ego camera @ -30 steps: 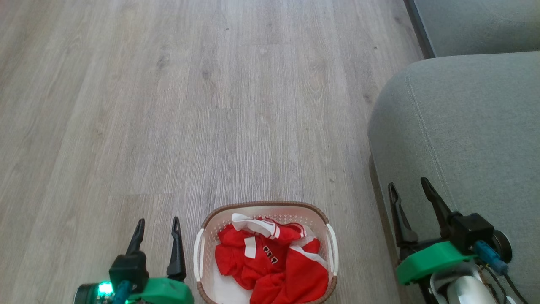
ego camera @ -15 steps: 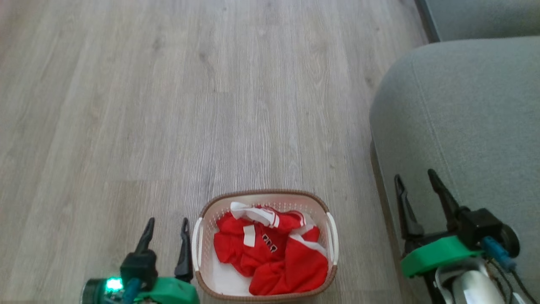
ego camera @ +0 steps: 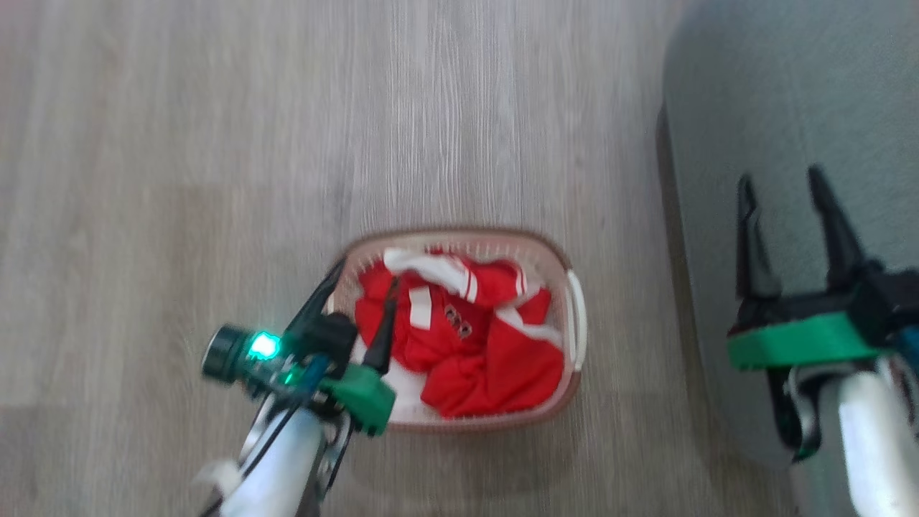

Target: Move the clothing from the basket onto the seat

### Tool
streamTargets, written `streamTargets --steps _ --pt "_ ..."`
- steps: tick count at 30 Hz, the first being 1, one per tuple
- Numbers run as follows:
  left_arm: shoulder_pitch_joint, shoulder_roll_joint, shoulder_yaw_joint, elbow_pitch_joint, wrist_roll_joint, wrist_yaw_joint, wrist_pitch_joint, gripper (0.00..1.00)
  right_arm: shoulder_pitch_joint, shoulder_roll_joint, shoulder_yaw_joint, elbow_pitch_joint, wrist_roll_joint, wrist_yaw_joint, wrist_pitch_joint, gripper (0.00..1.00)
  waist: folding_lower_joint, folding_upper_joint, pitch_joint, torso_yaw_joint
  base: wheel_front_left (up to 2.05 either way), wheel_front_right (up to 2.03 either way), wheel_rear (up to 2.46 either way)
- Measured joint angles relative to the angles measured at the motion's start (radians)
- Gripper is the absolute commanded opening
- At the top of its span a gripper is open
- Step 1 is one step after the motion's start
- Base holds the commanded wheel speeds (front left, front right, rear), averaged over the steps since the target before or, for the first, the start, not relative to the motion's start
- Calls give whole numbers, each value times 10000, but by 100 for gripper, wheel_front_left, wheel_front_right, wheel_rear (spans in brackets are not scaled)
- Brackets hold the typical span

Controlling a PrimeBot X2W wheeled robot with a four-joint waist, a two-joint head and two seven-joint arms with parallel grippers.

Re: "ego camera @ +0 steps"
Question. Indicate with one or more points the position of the white basket liner cloth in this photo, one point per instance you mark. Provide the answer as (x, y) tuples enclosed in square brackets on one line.
[(408, 391)]

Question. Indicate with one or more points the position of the black right wrist camera module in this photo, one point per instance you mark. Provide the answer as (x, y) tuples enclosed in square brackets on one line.
[(890, 301)]

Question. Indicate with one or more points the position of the cream laundry basket brown rim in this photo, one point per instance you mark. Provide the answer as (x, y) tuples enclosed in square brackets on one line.
[(576, 316)]

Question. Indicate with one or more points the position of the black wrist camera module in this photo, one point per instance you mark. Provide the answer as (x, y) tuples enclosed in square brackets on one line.
[(230, 353), (890, 301)]

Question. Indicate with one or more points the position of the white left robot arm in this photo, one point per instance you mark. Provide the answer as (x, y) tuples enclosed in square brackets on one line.
[(280, 474)]

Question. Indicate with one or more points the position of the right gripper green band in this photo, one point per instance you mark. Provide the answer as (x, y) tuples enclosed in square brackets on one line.
[(797, 341)]

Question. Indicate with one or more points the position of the red and white clothing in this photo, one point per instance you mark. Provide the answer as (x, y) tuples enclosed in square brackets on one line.
[(502, 359)]

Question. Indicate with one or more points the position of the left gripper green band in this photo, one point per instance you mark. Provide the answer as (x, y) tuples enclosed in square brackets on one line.
[(359, 398)]

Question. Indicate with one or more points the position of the black left wrist camera module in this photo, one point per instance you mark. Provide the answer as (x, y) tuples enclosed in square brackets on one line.
[(230, 353)]

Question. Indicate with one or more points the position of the grey fabric sofa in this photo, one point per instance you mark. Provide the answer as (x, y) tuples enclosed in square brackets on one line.
[(790, 108)]

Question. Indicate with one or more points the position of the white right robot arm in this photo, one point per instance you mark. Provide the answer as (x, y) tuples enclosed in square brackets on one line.
[(869, 445)]

